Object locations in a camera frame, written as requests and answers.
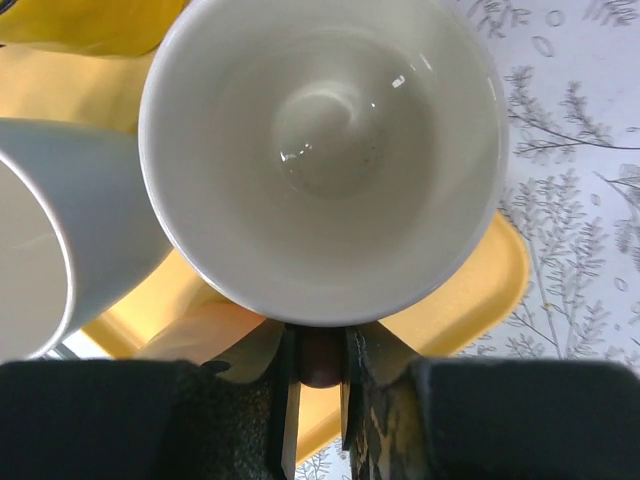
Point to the light blue mug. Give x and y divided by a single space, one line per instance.
78 232

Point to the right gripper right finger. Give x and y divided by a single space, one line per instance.
407 416

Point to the pink mug cream inside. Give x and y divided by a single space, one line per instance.
323 163

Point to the yellow glass mug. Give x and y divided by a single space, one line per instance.
103 28

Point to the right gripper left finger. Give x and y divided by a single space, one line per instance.
232 417

